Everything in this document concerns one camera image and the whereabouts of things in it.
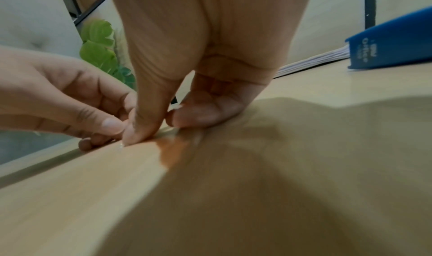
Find stack of white papers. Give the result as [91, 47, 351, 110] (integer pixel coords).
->
[273, 45, 350, 79]

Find beige tufted sofa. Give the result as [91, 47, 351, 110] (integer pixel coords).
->
[0, 0, 82, 59]

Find black metal frame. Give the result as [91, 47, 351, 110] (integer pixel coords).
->
[55, 0, 111, 27]

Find blue binder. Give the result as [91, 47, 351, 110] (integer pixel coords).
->
[344, 6, 432, 71]

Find brown paper envelope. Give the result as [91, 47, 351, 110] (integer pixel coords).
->
[97, 97, 432, 256]

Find person's left hand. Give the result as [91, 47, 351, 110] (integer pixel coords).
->
[0, 45, 138, 152]

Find black metal pole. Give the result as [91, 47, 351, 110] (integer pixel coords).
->
[364, 0, 377, 29]

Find person's right hand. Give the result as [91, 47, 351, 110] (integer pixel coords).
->
[106, 0, 316, 146]

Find green leafy plant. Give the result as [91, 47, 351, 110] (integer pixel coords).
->
[79, 19, 137, 91]

